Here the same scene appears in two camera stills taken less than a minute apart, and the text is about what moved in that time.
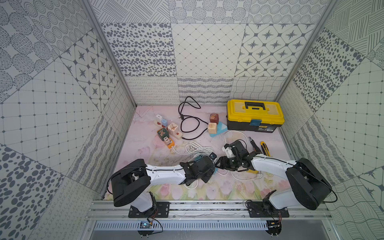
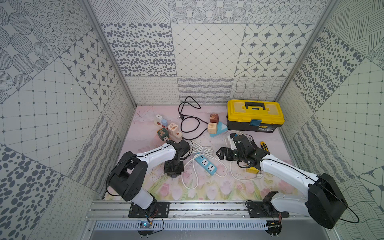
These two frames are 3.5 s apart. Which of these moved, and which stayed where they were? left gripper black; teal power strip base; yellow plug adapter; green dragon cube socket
Moved: left gripper black
Stayed: teal power strip base; yellow plug adapter; green dragon cube socket
